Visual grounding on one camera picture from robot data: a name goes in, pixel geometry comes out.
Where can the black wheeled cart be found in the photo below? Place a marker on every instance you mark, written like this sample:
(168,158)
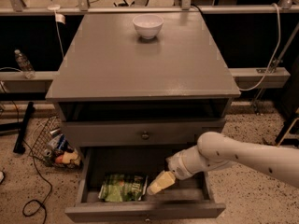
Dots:
(289,127)

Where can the open grey middle drawer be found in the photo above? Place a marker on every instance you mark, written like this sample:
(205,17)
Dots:
(191,198)

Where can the closed grey top drawer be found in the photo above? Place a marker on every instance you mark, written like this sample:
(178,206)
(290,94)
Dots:
(138,133)

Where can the white ceramic bowl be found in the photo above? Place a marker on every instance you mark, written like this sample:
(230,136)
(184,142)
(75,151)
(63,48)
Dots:
(148,25)

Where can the grey wooden cabinet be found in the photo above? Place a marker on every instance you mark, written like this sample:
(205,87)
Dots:
(112,74)

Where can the clear plastic water bottle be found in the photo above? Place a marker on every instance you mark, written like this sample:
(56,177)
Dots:
(24,64)

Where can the yellow foam gripper fingers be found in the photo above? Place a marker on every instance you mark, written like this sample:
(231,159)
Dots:
(163,180)

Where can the wire basket with items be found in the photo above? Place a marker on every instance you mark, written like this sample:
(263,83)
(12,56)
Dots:
(52,148)

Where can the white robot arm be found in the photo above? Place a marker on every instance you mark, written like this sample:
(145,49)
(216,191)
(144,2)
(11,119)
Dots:
(214,151)

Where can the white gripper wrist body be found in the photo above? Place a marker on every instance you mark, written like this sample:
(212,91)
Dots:
(176,166)

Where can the green jalapeno chip bag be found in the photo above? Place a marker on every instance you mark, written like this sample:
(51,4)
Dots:
(119,188)

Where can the black stand leg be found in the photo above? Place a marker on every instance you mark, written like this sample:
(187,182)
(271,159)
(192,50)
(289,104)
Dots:
(21,127)

